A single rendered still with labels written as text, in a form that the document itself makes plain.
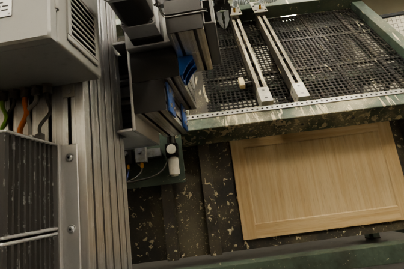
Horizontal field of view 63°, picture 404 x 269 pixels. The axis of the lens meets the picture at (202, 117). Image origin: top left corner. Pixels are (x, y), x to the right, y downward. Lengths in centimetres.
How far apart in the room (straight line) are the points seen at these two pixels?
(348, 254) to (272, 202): 43
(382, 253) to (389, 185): 42
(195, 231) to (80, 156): 120
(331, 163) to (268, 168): 34
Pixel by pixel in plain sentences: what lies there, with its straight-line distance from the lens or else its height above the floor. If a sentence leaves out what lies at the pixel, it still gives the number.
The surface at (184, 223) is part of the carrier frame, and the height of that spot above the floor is 37.
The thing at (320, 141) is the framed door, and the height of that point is 71.
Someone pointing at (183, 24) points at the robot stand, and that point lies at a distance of 82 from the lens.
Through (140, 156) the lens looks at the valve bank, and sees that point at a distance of 152.
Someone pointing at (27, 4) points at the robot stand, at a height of 83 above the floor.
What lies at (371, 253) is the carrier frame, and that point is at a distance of 178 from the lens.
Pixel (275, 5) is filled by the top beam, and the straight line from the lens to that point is 271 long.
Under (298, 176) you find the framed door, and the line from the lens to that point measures 189.
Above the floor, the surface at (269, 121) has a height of 81.
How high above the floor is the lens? 48
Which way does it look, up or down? 14 degrees up
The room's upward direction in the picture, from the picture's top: 7 degrees counter-clockwise
